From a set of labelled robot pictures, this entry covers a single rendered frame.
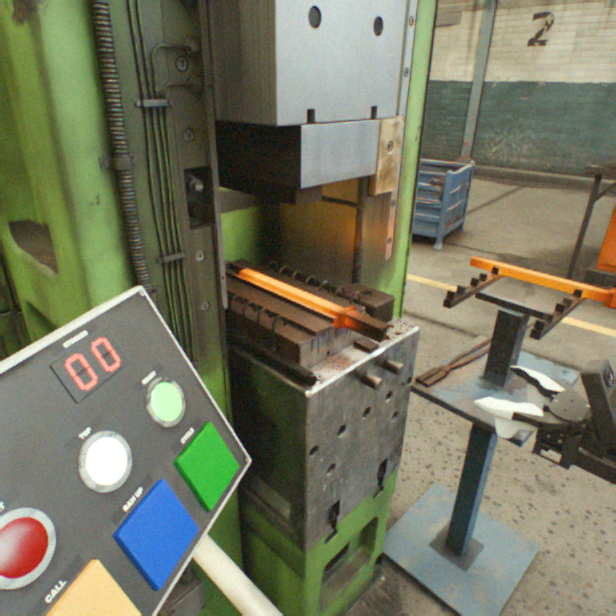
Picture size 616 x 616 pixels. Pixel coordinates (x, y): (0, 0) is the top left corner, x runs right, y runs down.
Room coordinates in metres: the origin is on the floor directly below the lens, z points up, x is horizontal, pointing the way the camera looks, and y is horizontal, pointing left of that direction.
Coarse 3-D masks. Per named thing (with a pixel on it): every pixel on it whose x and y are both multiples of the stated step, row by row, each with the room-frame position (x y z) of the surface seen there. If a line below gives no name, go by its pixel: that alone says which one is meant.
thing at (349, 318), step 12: (252, 276) 1.02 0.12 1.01; (264, 276) 1.02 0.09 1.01; (276, 288) 0.96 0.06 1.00; (288, 288) 0.95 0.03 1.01; (300, 300) 0.91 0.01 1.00; (312, 300) 0.89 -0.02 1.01; (324, 300) 0.89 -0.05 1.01; (336, 312) 0.84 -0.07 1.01; (348, 312) 0.83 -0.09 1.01; (336, 324) 0.82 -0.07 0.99; (348, 324) 0.82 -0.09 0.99; (360, 324) 0.80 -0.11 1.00; (372, 324) 0.78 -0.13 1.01; (384, 324) 0.78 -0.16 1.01; (372, 336) 0.77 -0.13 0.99; (384, 336) 0.77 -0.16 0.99
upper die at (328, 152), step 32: (224, 128) 0.89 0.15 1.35; (256, 128) 0.83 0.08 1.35; (288, 128) 0.77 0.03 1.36; (320, 128) 0.78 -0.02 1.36; (352, 128) 0.84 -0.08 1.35; (224, 160) 0.89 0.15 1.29; (256, 160) 0.83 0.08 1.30; (288, 160) 0.77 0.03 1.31; (320, 160) 0.79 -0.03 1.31; (352, 160) 0.85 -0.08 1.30
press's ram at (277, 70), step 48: (240, 0) 0.77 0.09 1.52; (288, 0) 0.73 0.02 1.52; (336, 0) 0.80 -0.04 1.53; (384, 0) 0.89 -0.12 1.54; (240, 48) 0.77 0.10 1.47; (288, 48) 0.73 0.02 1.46; (336, 48) 0.81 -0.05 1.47; (384, 48) 0.89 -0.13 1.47; (240, 96) 0.77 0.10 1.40; (288, 96) 0.73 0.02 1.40; (336, 96) 0.81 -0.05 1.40; (384, 96) 0.90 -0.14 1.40
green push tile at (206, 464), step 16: (208, 432) 0.44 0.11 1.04; (192, 448) 0.41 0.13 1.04; (208, 448) 0.43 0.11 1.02; (224, 448) 0.44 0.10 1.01; (176, 464) 0.39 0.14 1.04; (192, 464) 0.40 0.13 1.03; (208, 464) 0.41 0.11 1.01; (224, 464) 0.43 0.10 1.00; (192, 480) 0.38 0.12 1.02; (208, 480) 0.40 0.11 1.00; (224, 480) 0.41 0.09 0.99; (208, 496) 0.38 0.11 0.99
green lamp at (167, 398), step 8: (160, 384) 0.44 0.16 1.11; (168, 384) 0.45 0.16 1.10; (152, 392) 0.43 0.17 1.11; (160, 392) 0.43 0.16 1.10; (168, 392) 0.44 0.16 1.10; (176, 392) 0.45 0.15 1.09; (152, 400) 0.42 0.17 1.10; (160, 400) 0.43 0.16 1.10; (168, 400) 0.43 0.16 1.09; (176, 400) 0.44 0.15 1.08; (160, 408) 0.42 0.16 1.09; (168, 408) 0.43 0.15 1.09; (176, 408) 0.43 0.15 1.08; (160, 416) 0.41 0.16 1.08; (168, 416) 0.42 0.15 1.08; (176, 416) 0.43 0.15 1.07
